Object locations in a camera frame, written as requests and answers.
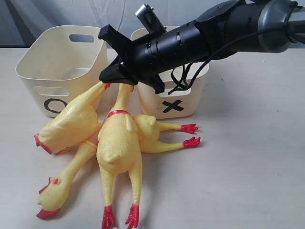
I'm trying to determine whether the whole yellow rubber chicken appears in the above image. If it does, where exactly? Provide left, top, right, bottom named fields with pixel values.
left=133, top=114, right=201, bottom=154

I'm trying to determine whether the detached yellow chicken head neck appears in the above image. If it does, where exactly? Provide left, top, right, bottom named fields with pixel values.
left=36, top=140, right=97, bottom=219

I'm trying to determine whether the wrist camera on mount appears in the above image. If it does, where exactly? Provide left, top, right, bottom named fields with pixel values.
left=135, top=4, right=166, bottom=34

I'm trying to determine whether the yellow rubber chicken red collar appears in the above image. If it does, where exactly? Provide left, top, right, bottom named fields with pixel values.
left=96, top=83, right=142, bottom=229

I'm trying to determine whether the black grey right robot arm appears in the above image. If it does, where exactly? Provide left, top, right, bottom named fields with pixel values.
left=98, top=0, right=305, bottom=94

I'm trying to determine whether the headless yellow rubber chicken body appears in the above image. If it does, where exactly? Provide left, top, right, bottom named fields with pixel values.
left=34, top=82, right=110, bottom=154

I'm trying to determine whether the white backdrop curtain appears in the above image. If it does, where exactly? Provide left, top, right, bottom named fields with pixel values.
left=0, top=0, right=305, bottom=50

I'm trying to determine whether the cream bin marked O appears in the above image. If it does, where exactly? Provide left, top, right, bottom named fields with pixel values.
left=16, top=25, right=108, bottom=117

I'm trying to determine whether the cream bin marked X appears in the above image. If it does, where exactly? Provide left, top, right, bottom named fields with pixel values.
left=130, top=25, right=210, bottom=120

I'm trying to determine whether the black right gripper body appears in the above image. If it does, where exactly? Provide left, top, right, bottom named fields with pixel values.
left=119, top=22, right=211, bottom=94

